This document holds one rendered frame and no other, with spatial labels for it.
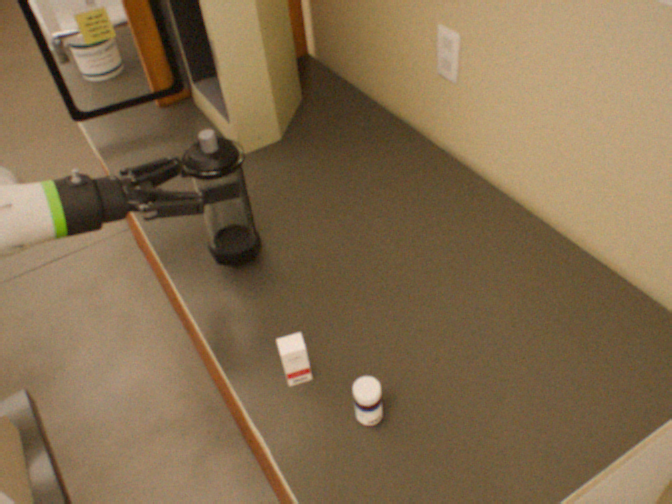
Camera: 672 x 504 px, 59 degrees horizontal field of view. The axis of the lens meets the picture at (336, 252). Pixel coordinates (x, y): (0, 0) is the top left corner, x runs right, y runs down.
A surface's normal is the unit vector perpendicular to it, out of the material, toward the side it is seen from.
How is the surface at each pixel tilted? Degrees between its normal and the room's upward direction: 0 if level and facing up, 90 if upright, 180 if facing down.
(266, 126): 90
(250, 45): 90
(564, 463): 0
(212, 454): 0
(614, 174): 90
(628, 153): 90
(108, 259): 0
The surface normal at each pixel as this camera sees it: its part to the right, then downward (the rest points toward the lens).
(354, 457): -0.10, -0.71
